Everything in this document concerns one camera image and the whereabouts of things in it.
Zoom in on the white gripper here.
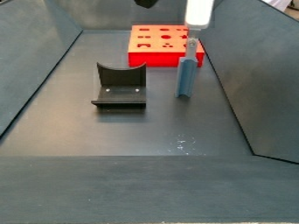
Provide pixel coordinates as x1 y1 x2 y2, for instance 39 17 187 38
184 0 215 58

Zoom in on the red foam shape board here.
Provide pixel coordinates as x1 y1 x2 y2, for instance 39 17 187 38
127 24 206 68

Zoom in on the black curved holder stand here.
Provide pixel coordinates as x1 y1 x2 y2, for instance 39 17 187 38
91 64 146 107

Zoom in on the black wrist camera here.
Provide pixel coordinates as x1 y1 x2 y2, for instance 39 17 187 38
135 0 159 9

